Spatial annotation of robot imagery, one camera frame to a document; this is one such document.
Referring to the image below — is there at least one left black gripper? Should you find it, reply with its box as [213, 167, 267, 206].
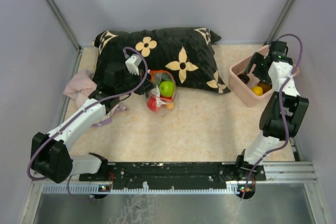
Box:
[117, 68, 156, 95]

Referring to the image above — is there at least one yellow toy lemon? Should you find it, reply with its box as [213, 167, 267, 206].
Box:
[251, 86, 264, 96]

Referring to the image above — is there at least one red toy apple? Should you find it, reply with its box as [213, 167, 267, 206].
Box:
[146, 97, 158, 112]

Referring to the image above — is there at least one clear zip bag orange zipper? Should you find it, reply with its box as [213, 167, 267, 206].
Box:
[145, 70, 176, 116]

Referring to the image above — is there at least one light green toy fruit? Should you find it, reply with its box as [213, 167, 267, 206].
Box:
[159, 80, 174, 97]

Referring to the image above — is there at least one red yellow toy mango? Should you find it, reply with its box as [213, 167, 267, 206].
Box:
[161, 96, 174, 110]

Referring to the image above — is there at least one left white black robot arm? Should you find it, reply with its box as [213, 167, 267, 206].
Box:
[26, 62, 150, 183]

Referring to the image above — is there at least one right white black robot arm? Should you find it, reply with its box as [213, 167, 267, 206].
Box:
[234, 40, 309, 180]

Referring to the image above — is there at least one dark mangosteen toy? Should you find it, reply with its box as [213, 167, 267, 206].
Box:
[239, 74, 250, 84]

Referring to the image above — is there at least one brown toy fruit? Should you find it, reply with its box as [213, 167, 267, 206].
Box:
[257, 82, 272, 94]

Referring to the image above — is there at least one pink plastic bin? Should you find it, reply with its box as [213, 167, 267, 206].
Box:
[228, 41, 300, 107]

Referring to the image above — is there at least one pink purple cloth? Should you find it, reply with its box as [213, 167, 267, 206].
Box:
[64, 69, 128, 127]

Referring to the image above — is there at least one black floral pillow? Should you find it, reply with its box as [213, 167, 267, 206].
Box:
[93, 27, 230, 94]

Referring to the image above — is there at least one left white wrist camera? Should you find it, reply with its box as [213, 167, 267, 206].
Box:
[125, 54, 142, 76]

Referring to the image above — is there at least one right aluminium corner post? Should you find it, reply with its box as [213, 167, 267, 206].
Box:
[264, 0, 295, 45]

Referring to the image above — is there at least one aluminium corner post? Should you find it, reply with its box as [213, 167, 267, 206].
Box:
[264, 0, 295, 45]
[45, 0, 81, 51]

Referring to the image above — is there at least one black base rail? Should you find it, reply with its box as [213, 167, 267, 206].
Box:
[79, 155, 266, 198]

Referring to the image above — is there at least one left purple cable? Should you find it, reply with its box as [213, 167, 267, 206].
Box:
[26, 47, 148, 202]

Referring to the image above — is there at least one left aluminium corner post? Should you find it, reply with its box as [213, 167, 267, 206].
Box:
[45, 0, 81, 51]

